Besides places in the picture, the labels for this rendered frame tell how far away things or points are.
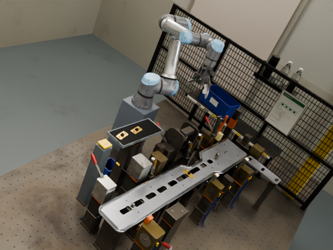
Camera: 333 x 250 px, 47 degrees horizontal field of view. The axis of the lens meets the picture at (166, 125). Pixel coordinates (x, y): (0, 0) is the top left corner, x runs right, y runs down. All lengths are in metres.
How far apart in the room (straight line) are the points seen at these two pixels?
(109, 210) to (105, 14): 4.49
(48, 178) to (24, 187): 0.16
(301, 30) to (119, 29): 2.66
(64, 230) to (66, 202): 0.20
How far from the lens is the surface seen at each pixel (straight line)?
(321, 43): 4.83
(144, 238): 1.96
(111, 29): 6.10
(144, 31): 5.74
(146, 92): 2.61
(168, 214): 2.10
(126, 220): 2.00
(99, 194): 2.09
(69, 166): 2.61
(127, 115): 2.70
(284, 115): 3.15
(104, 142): 2.14
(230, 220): 2.80
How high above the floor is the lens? 2.45
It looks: 31 degrees down
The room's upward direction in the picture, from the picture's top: 25 degrees clockwise
